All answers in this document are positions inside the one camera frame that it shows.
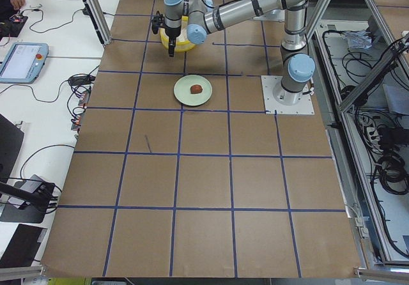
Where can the teach pendant tablet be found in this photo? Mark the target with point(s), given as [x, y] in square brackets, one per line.
[23, 62]

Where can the brown steamed bun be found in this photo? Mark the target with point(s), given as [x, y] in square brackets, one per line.
[196, 89]

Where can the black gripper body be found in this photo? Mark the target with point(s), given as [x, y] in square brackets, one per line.
[172, 32]

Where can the lower yellow steamer layer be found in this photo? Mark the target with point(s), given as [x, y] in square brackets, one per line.
[182, 42]

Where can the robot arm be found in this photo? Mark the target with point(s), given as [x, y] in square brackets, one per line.
[204, 19]

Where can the light green plate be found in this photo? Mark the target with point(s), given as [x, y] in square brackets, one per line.
[182, 90]

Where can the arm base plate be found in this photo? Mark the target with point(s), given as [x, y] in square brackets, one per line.
[279, 101]

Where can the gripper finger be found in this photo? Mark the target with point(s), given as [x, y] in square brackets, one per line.
[171, 47]

